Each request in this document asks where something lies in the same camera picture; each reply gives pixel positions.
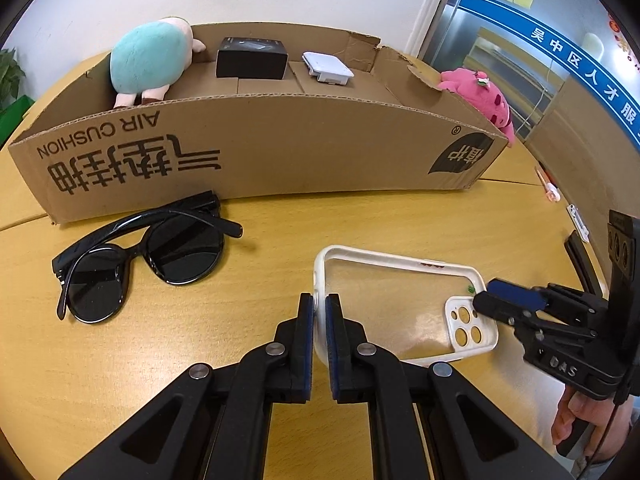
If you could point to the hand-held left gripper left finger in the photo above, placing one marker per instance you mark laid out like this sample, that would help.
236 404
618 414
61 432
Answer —
306 350

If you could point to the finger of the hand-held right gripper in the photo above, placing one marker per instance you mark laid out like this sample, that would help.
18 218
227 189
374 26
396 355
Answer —
505 312
517 294

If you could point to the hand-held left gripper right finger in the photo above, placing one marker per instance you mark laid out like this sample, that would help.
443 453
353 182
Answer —
334 350

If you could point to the white clear phone case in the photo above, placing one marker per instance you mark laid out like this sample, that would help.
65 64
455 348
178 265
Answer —
470 327

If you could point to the brown cardboard box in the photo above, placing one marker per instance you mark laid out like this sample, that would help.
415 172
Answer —
275 150

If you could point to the black charger box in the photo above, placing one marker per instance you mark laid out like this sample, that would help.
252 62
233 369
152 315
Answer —
250 60

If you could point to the green-haired pink plush toy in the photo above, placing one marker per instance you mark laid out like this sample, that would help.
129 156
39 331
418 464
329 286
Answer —
147 57

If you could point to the wooden desktop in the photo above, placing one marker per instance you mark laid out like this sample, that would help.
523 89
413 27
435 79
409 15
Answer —
200 340

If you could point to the person's right hand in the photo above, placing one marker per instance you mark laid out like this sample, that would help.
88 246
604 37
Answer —
562 417

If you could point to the black chair back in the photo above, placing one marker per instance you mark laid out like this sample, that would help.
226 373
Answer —
582 265

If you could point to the pink pen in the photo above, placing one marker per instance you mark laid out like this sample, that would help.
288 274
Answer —
547 185

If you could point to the black sunglasses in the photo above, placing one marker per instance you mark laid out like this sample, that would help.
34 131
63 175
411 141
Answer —
185 255

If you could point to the brown cardboard panel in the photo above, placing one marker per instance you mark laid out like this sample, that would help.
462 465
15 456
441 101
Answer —
585 150

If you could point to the blue window banner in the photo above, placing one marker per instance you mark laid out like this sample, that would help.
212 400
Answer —
560 55

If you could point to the red round window sticker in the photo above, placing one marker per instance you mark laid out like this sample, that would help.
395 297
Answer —
625 35

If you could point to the green board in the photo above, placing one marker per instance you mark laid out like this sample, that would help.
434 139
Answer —
15 120

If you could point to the green potted plant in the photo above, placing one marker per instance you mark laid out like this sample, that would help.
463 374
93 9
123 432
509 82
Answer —
10 77

